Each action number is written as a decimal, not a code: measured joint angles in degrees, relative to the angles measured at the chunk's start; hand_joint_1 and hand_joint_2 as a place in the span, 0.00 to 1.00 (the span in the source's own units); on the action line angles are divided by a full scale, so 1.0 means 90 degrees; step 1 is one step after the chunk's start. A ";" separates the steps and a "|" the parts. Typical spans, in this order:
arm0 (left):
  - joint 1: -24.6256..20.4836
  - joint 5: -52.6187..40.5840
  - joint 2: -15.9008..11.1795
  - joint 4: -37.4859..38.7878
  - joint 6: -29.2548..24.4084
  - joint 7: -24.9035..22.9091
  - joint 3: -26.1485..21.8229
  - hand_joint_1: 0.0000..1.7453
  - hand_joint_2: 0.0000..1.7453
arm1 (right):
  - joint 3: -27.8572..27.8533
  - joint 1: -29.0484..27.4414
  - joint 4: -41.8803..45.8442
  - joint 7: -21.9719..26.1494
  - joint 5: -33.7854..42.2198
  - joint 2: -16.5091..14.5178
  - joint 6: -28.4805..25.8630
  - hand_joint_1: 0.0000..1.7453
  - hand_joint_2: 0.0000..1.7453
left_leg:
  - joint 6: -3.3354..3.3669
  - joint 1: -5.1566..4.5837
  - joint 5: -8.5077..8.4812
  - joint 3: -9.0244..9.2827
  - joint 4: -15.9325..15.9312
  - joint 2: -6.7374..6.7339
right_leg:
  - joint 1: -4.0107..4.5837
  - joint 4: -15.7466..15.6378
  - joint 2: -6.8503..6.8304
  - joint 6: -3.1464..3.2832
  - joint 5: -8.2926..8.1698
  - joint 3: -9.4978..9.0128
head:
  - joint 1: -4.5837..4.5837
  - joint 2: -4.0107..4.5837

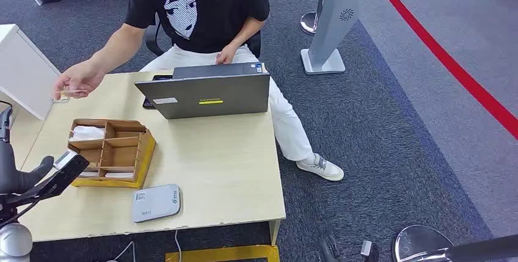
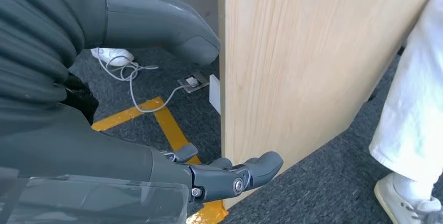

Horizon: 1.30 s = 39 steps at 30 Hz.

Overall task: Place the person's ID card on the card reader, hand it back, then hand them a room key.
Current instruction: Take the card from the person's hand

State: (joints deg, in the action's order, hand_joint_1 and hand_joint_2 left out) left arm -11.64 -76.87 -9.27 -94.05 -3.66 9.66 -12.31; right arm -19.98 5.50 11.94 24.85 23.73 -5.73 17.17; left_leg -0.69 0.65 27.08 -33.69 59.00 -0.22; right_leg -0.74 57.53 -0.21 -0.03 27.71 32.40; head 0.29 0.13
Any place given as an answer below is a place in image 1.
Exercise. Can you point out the golden card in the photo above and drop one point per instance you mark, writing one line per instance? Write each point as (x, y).
(60, 99)

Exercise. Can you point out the person's left forearm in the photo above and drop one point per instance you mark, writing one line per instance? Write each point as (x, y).
(247, 33)

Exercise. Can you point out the white cabinet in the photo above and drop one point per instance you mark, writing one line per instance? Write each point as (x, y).
(24, 70)

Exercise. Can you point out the red floor tape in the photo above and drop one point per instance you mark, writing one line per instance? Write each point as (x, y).
(469, 76)

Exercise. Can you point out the person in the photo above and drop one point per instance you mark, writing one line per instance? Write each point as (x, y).
(226, 13)

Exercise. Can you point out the person's right hand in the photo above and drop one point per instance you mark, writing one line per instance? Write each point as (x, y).
(79, 78)

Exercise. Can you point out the chrome stanchion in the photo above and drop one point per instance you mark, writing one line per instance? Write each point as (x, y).
(308, 23)

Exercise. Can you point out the grey card reader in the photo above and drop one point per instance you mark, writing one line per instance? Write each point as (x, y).
(156, 203)

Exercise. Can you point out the wooden compartment organizer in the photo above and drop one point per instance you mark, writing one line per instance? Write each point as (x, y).
(121, 157)

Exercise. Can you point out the yellow floor tape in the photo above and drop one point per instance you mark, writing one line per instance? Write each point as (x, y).
(222, 254)

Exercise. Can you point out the grey kiosk stand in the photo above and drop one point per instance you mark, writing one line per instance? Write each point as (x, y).
(334, 21)

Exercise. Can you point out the pale sneaker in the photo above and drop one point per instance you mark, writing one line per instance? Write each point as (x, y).
(323, 170)

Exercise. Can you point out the grey laptop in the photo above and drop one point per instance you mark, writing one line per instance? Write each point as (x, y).
(210, 96)

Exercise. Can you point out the white crumpled paper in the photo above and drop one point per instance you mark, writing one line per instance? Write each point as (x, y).
(87, 133)

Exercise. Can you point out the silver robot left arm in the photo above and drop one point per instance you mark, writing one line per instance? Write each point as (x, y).
(14, 242)

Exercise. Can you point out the person's left hand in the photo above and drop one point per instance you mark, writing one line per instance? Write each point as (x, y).
(226, 54)

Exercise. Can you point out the person's right forearm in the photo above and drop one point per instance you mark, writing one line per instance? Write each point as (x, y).
(119, 45)

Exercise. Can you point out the black smartphone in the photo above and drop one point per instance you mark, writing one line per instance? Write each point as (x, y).
(162, 77)

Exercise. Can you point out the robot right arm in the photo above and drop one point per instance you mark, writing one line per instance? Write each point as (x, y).
(421, 244)

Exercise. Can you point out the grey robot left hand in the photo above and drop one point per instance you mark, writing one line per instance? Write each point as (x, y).
(16, 179)

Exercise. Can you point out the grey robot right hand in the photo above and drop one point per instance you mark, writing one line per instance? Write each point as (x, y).
(332, 250)

